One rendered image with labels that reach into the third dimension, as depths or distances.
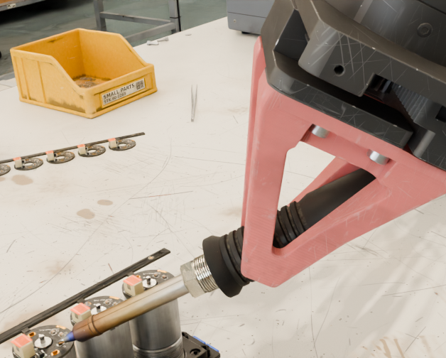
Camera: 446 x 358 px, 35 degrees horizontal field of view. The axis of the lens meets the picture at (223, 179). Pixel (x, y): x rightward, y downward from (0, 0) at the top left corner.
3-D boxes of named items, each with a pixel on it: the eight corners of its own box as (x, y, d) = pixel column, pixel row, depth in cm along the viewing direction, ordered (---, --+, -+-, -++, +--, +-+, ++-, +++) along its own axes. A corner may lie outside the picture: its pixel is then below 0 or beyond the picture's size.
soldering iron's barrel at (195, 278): (84, 359, 28) (225, 294, 27) (61, 331, 28) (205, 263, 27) (90, 337, 30) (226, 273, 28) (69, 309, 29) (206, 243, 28)
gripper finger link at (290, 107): (167, 280, 24) (300, 24, 20) (180, 185, 30) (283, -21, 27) (347, 351, 25) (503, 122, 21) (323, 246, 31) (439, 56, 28)
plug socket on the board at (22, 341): (41, 351, 29) (38, 338, 29) (22, 362, 28) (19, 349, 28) (30, 343, 29) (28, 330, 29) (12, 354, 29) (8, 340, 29)
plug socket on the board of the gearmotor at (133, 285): (148, 290, 32) (147, 278, 32) (133, 299, 32) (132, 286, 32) (138, 284, 33) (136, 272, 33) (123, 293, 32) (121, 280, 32)
